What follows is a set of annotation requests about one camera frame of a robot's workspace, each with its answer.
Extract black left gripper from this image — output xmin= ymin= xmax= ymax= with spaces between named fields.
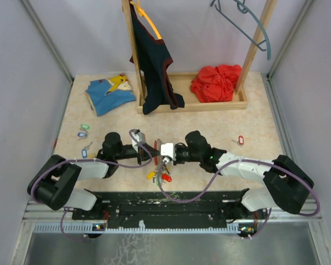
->
xmin=114 ymin=142 xmax=161 ymax=165

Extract keys with coloured tags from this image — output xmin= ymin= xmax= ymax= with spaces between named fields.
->
xmin=146 ymin=165 xmax=172 ymax=186

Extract metal key organizer red handle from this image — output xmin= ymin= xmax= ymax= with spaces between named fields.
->
xmin=153 ymin=139 xmax=163 ymax=166

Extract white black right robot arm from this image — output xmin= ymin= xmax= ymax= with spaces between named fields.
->
xmin=173 ymin=130 xmax=314 ymax=219

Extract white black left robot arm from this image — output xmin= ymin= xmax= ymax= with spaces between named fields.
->
xmin=27 ymin=129 xmax=160 ymax=219

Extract key with light blue tag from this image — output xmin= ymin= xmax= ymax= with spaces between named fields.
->
xmin=81 ymin=142 xmax=93 ymax=159

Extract key with dark blue tag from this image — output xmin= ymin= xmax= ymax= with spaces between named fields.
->
xmin=77 ymin=132 xmax=88 ymax=138

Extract key with green tag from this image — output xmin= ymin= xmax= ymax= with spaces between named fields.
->
xmin=80 ymin=124 xmax=90 ymax=131

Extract key with red white tag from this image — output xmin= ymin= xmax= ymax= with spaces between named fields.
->
xmin=232 ymin=135 xmax=244 ymax=146

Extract blue cartoon shirt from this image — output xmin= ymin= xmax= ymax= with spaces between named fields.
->
xmin=86 ymin=73 xmax=136 ymax=116

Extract red crumpled cloth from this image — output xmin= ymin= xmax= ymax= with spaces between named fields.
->
xmin=190 ymin=65 xmax=242 ymax=103

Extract wooden clothes rack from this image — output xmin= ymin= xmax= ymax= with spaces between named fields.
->
xmin=122 ymin=1 xmax=276 ymax=115

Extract navy tank top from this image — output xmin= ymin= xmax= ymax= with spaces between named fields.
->
xmin=130 ymin=5 xmax=185 ymax=115

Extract orange clothes hanger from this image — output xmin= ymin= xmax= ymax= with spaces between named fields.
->
xmin=130 ymin=0 xmax=162 ymax=40

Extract teal clothes hanger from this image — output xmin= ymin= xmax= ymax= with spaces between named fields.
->
xmin=210 ymin=0 xmax=273 ymax=61

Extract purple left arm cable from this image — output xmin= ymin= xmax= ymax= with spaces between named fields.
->
xmin=30 ymin=129 xmax=154 ymax=243

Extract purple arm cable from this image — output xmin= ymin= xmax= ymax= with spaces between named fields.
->
xmin=30 ymin=129 xmax=154 ymax=243
xmin=157 ymin=158 xmax=321 ymax=241

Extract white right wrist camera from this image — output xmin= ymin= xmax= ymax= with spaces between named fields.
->
xmin=160 ymin=143 xmax=176 ymax=165

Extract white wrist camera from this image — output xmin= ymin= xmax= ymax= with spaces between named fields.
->
xmin=160 ymin=143 xmax=176 ymax=165
xmin=130 ymin=129 xmax=146 ymax=152

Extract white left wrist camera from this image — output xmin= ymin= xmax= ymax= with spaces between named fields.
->
xmin=130 ymin=129 xmax=146 ymax=152

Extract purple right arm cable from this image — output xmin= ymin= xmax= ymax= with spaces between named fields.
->
xmin=157 ymin=158 xmax=321 ymax=241

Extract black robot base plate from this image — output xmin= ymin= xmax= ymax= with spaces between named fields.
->
xmin=73 ymin=190 xmax=260 ymax=220

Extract aluminium frame rail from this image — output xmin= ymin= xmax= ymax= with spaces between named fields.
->
xmin=22 ymin=201 xmax=322 ymax=235

